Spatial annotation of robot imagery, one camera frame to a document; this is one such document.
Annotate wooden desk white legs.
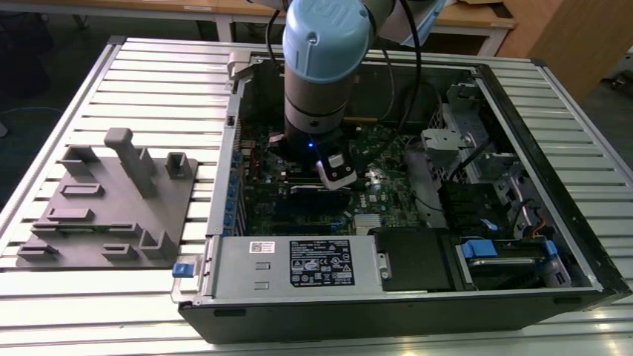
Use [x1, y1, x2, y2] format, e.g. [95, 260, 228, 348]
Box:
[217, 0, 519, 56]

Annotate silver power supply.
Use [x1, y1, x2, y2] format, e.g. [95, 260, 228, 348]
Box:
[205, 235, 385, 300]

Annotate black power supply label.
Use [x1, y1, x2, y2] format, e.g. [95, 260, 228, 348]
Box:
[288, 239, 357, 287]

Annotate black PC case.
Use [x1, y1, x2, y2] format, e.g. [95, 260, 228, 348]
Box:
[171, 51, 633, 346]

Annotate wooden cabinet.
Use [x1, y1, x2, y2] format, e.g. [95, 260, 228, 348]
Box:
[497, 0, 633, 101]

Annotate black plastic bracket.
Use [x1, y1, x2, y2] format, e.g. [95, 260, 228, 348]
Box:
[437, 181, 511, 229]

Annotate small silver heatsink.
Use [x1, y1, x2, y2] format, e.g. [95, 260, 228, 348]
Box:
[353, 214, 388, 228]

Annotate black graphics card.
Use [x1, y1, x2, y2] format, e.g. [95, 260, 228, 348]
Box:
[288, 184, 355, 213]

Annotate wooden desk grey frame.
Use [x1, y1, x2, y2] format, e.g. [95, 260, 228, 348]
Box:
[0, 0, 233, 42]

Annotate thin black cable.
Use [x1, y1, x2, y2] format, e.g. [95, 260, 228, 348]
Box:
[447, 140, 492, 185]

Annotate grey parts rack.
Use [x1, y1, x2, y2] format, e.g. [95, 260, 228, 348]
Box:
[14, 128, 201, 270]

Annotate grey case handle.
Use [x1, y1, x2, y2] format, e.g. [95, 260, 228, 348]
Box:
[225, 51, 255, 81]

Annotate silver metal bracket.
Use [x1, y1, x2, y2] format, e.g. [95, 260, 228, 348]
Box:
[420, 128, 472, 164]

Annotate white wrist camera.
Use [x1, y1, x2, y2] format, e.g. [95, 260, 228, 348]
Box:
[315, 146, 359, 191]

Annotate hard disk in blue carrier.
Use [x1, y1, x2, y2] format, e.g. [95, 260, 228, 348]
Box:
[457, 239, 559, 291]

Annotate thick black cable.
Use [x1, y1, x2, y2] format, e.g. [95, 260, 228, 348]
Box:
[401, 79, 443, 135]

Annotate green motherboard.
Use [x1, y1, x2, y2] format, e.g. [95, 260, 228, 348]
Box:
[236, 120, 432, 237]

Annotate metal drive cage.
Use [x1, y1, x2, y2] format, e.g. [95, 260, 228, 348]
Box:
[429, 83, 504, 186]

